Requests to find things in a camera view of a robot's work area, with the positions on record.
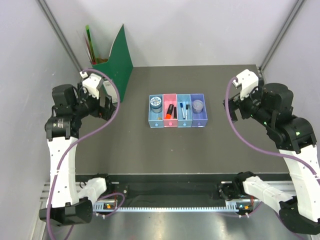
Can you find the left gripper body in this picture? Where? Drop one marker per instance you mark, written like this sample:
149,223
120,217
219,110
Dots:
89,105

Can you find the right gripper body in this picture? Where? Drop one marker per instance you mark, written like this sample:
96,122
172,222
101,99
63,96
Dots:
251,107

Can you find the clear round clip container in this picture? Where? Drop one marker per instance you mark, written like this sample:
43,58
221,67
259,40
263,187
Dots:
197,106

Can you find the black white pen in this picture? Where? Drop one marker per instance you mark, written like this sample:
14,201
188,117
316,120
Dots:
186,111

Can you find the teal blue drawer box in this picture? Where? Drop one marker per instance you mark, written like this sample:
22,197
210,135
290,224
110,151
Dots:
186,98

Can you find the green lever arch binder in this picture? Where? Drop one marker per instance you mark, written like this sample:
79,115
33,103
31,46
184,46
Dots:
117,66

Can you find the light blue drawer box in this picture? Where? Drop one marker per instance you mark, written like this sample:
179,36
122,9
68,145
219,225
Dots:
153,117

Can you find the round patterned tape roll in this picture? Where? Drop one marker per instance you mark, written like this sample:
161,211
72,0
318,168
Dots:
156,104

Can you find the blue white pen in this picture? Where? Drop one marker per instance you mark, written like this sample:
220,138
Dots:
183,110

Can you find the green highlighter marker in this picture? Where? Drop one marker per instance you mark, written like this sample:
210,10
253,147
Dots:
175,113

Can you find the orange highlighter marker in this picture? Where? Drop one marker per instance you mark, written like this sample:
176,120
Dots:
169,112

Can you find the pink drawer box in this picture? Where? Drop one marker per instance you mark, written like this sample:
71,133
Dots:
169,98

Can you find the purple drawer box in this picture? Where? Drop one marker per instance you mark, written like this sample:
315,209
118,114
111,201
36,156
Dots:
199,120

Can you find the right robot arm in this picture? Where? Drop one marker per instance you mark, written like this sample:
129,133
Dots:
296,143

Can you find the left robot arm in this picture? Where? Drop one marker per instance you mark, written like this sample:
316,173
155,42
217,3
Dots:
66,205

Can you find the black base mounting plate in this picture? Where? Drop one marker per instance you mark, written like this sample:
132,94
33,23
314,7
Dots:
214,190

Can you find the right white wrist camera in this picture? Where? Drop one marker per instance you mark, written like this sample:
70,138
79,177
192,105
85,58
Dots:
247,80

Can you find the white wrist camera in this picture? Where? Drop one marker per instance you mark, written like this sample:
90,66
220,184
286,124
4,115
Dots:
247,80
92,83

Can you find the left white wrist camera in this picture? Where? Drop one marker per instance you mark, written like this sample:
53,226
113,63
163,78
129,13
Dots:
92,83

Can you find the grey slotted cable duct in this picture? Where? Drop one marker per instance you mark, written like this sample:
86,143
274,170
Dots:
109,205

